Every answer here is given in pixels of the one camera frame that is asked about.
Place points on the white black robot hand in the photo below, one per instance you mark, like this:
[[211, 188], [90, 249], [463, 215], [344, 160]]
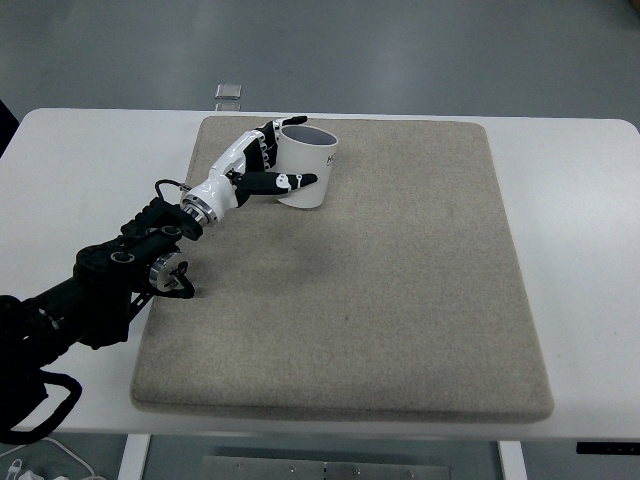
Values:
[[209, 201]]

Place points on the white plastic cup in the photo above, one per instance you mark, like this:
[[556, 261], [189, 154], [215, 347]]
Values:
[[305, 155]]

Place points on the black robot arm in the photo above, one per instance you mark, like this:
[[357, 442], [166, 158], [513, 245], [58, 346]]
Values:
[[111, 282]]

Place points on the small clear floor plate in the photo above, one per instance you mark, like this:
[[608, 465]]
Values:
[[227, 97]]

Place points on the beige felt mat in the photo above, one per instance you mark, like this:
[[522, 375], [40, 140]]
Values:
[[399, 298]]

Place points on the black table control panel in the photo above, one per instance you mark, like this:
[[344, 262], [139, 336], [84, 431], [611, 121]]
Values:
[[608, 448]]

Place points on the metal base plate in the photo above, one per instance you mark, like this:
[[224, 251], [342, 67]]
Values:
[[228, 467]]

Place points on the white table leg frame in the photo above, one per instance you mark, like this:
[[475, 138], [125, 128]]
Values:
[[134, 457]]

